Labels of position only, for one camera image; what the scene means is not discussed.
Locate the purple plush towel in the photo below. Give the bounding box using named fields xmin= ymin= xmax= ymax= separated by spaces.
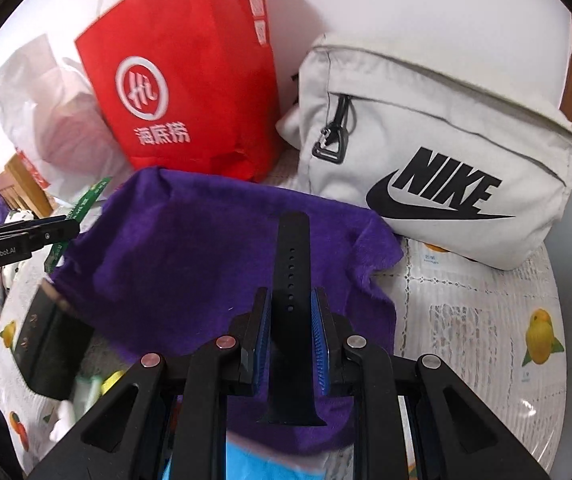
xmin=48 ymin=167 xmax=404 ymax=453

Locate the white plastic bag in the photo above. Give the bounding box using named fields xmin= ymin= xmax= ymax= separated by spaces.
xmin=0 ymin=34 xmax=134 ymax=188

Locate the green flower print packet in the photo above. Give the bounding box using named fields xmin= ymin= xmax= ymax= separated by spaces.
xmin=46 ymin=176 xmax=112 ymax=272

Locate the light blue cloth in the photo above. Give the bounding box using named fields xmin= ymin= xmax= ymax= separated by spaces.
xmin=161 ymin=435 xmax=327 ymax=480

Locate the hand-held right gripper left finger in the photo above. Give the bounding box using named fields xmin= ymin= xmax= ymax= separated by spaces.
xmin=26 ymin=287 xmax=273 ymax=480

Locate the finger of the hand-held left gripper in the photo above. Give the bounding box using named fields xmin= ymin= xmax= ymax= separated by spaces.
xmin=16 ymin=220 xmax=80 ymax=252
xmin=0 ymin=215 xmax=66 ymax=235

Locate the black leather wallet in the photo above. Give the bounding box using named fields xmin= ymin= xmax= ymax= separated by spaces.
xmin=13 ymin=287 xmax=95 ymax=401

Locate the red paper bag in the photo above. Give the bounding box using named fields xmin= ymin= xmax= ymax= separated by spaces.
xmin=74 ymin=0 xmax=281 ymax=183

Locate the beige canvas sling bag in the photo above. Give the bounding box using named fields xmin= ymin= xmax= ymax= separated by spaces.
xmin=276 ymin=32 xmax=572 ymax=272

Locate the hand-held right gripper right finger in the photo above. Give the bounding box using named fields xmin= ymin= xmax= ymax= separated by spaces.
xmin=311 ymin=287 xmax=552 ymax=480

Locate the fruit print tablecloth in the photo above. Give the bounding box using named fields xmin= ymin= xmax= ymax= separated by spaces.
xmin=0 ymin=170 xmax=567 ymax=480

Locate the black watch strap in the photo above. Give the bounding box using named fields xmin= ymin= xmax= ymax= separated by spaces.
xmin=265 ymin=212 xmax=327 ymax=427

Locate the wooden furniture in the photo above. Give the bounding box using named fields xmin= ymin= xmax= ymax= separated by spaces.
xmin=0 ymin=152 xmax=59 ymax=216

